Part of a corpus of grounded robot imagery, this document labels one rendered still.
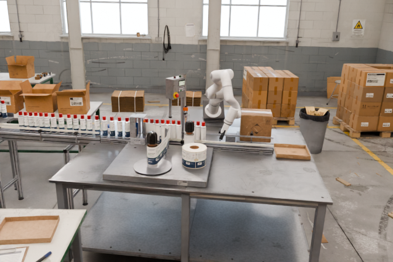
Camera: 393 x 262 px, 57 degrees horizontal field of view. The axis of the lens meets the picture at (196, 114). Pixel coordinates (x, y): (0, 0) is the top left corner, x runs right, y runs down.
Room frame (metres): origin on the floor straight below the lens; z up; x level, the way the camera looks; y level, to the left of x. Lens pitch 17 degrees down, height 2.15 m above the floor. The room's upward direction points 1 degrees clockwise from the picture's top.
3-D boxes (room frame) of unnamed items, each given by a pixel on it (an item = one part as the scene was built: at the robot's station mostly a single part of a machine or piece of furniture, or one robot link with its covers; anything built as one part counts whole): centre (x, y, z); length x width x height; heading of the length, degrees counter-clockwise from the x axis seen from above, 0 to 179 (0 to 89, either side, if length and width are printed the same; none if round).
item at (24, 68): (6.46, 3.17, 0.97); 0.43 x 0.42 x 0.37; 178
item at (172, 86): (3.33, 0.20, 1.38); 0.17 x 0.10 x 0.19; 139
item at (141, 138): (3.19, 0.53, 1.01); 0.14 x 0.13 x 0.26; 84
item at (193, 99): (7.80, 0.23, 0.11); 0.65 x 0.54 x 0.22; 88
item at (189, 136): (2.95, 0.06, 1.03); 0.09 x 0.09 x 0.30
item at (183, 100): (3.39, 0.13, 1.16); 0.04 x 0.04 x 0.67; 84
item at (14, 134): (3.40, 1.50, 0.47); 1.17 x 0.38 x 0.94; 84
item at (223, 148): (3.24, 0.10, 0.85); 1.65 x 0.11 x 0.05; 84
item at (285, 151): (3.13, -0.89, 0.85); 0.30 x 0.26 x 0.04; 84
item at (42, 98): (4.49, 1.96, 0.96); 0.53 x 0.45 x 0.37; 3
